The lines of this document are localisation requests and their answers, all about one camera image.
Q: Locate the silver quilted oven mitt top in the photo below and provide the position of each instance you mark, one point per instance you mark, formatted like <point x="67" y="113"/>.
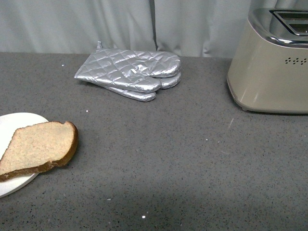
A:
<point x="135" y="71"/>

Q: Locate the beige chrome two-slot toaster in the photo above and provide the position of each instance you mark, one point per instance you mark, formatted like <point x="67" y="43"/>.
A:
<point x="269" y="72"/>

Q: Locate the silver quilted oven mitt bottom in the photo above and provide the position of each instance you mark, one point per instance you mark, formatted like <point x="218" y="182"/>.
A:
<point x="142" y="96"/>

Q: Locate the silver quilted oven mitt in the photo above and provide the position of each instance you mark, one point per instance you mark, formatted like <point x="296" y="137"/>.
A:
<point x="135" y="71"/>
<point x="142" y="96"/>

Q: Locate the grey-white curtain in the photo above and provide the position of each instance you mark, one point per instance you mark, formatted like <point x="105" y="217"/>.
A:
<point x="198" y="28"/>

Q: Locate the white round plate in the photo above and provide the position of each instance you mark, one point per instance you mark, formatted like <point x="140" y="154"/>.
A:
<point x="8" y="125"/>

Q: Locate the brown bread slice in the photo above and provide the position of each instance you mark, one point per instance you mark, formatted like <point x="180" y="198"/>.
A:
<point x="39" y="148"/>

